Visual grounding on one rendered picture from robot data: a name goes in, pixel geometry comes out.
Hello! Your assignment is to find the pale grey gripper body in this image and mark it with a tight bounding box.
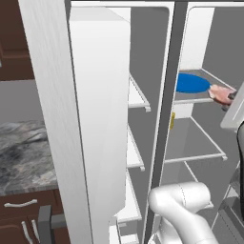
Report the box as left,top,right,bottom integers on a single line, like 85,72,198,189
220,81,244,132

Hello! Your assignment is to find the pink raw steak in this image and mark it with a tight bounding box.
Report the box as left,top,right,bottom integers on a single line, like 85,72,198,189
208,84,237,106

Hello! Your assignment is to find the white open fridge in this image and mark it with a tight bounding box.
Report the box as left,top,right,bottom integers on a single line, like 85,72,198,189
65,0,244,244

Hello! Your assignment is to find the fridge door with bins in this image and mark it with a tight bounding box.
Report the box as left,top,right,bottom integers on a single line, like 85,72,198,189
210,158,244,244

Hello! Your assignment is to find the white fridge door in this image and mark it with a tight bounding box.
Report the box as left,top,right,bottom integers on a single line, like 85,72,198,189
17,0,132,244

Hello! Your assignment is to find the blue round plate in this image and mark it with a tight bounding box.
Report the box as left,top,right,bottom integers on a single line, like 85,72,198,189
175,72,213,94

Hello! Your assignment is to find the white freezer shelf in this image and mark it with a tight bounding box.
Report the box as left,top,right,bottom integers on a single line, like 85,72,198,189
115,169,143,224
127,73,152,113
126,123,146,173

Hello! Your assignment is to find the brown drawer front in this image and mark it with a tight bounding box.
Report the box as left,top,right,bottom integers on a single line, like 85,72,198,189
0,189,64,221

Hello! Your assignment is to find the brown cupboard door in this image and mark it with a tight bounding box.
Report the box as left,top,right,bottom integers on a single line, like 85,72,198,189
0,218,30,244
28,215,71,244

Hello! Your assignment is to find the grey fridge door handle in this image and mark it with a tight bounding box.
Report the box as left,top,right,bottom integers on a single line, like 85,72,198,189
37,204,67,244

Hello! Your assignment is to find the brown wall cupboard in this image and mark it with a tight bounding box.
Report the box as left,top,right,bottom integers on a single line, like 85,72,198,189
0,0,35,82

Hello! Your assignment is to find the silver cupboard door handle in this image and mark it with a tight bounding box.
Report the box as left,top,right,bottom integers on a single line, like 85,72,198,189
21,220,33,244
30,218,41,244

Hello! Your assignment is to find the silver drawer handle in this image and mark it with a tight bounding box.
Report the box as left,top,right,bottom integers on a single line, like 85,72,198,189
3,198,39,209

